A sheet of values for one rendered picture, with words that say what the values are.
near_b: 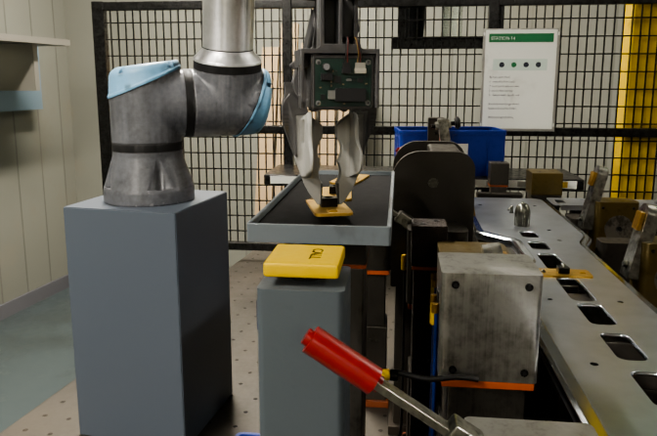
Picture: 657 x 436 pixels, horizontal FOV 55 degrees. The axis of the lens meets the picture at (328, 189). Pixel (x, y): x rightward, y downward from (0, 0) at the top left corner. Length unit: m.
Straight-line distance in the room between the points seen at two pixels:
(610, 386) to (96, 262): 0.77
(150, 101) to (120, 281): 0.29
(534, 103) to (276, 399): 1.63
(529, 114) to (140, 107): 1.31
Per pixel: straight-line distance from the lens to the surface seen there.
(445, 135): 1.44
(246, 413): 1.23
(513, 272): 0.67
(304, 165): 0.62
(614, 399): 0.69
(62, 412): 1.32
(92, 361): 1.16
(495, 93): 2.02
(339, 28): 0.56
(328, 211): 0.61
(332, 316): 0.50
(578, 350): 0.79
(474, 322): 0.67
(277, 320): 0.51
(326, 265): 0.49
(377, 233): 0.59
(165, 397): 1.11
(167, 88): 1.06
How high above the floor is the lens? 1.30
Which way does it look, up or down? 10 degrees down
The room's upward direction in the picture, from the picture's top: straight up
